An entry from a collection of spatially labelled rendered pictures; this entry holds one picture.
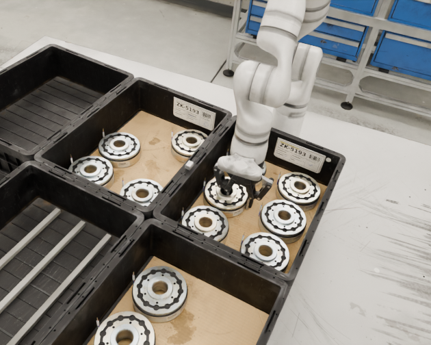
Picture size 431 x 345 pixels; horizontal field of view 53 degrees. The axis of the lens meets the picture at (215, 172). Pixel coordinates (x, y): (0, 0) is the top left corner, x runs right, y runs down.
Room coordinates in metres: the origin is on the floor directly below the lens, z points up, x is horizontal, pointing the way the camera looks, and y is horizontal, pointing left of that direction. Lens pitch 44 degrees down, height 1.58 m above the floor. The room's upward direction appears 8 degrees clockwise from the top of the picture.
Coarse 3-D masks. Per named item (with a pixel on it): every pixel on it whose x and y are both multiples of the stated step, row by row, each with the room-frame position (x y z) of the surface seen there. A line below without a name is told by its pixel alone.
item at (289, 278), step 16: (224, 128) 0.83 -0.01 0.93; (272, 128) 0.86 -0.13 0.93; (304, 144) 0.82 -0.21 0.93; (336, 176) 0.72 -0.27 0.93; (176, 192) 0.60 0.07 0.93; (160, 208) 0.55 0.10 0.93; (320, 208) 0.63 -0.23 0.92; (176, 224) 0.52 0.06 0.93; (208, 240) 0.49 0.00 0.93; (304, 240) 0.52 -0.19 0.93; (240, 256) 0.47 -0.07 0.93; (272, 272) 0.44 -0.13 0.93; (288, 272) 0.45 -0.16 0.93
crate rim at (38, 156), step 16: (144, 80) 0.99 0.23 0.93; (112, 96) 0.90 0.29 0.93; (96, 112) 0.83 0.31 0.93; (224, 112) 0.90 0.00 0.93; (48, 144) 0.69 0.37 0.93; (208, 144) 0.77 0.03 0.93; (48, 160) 0.64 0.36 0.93; (192, 160) 0.70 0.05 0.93; (80, 176) 0.61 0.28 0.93; (176, 176) 0.65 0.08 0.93; (112, 192) 0.58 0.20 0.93; (160, 192) 0.59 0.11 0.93; (144, 208) 0.55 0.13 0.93
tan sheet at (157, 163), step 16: (144, 112) 0.98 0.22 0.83; (128, 128) 0.90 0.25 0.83; (144, 128) 0.91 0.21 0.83; (160, 128) 0.92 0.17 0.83; (176, 128) 0.93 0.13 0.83; (144, 144) 0.85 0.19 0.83; (160, 144) 0.85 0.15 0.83; (144, 160) 0.79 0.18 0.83; (160, 160) 0.79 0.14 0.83; (176, 160) 0.80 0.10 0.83; (128, 176) 0.72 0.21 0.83; (144, 176) 0.73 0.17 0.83; (160, 176) 0.74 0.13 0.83
